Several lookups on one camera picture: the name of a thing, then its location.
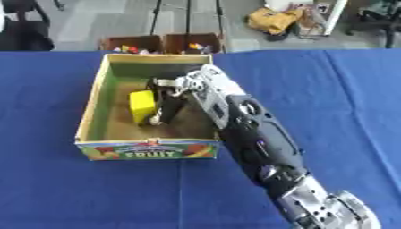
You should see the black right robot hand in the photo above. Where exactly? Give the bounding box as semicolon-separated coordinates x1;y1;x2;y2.
144;71;202;126

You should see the yellow block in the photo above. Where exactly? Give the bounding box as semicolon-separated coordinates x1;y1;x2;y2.
128;89;158;125

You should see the tan cardboard box green inside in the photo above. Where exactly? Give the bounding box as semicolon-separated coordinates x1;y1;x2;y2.
73;53;223;162

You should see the brown cardboard box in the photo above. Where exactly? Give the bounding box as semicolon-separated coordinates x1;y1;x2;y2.
161;32;227;55
98;35;165;55

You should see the black tripod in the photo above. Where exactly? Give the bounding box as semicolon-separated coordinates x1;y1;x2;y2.
149;0;227;38

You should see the yellow bag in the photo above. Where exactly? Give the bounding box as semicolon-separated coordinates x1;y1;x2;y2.
245;6;306;36

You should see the black chair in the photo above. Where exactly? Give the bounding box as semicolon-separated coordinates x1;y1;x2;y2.
343;0;401;49
0;0;56;52

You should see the white post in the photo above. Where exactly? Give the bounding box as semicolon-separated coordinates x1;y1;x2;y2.
320;0;350;37

